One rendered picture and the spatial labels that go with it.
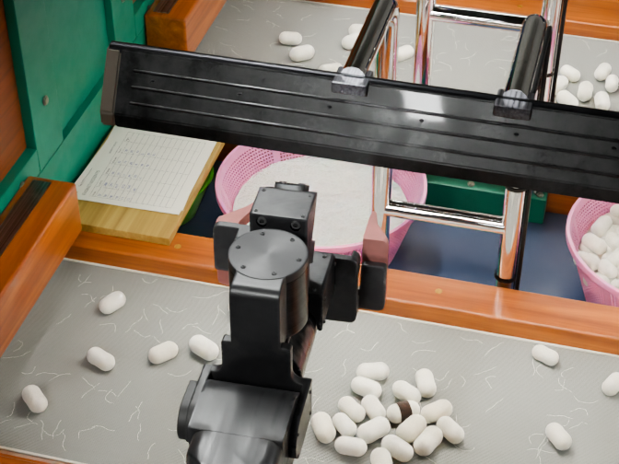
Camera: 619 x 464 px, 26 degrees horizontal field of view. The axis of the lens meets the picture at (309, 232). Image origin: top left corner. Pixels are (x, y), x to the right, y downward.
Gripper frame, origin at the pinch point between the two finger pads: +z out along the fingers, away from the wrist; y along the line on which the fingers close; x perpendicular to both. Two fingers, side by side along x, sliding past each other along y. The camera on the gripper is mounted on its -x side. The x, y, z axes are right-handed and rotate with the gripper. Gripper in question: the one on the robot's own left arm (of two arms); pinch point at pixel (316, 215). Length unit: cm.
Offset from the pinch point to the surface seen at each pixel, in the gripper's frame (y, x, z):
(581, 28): -22, 31, 93
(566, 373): -23.9, 33.0, 20.2
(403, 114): -5.3, -2.0, 14.1
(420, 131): -7.0, -0.9, 13.3
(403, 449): -8.4, 31.3, 4.0
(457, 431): -13.4, 31.3, 7.6
